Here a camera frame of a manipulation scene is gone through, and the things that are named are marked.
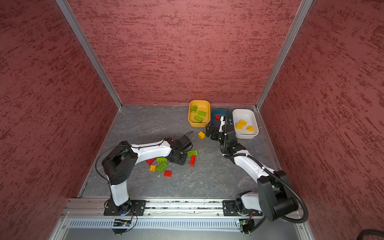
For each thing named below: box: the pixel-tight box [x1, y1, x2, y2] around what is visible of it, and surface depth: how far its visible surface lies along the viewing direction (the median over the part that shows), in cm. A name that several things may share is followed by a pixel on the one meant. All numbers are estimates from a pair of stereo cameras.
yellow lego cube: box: [198, 131, 206, 140], surface depth 103 cm
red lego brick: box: [163, 170, 173, 177], surface depth 87 cm
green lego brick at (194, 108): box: [191, 105, 198, 113], surface depth 119 cm
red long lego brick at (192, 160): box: [189, 155, 196, 167], surface depth 91 cm
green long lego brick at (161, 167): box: [156, 161, 168, 173], surface depth 89 cm
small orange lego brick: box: [149, 165, 157, 172], surface depth 89 cm
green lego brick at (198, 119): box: [194, 115, 203, 123], surface depth 112 cm
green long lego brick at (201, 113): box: [197, 110, 207, 118], surface depth 120 cm
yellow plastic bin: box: [188, 99, 211, 128], surface depth 119 cm
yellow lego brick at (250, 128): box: [246, 125, 254, 132], surface depth 108 cm
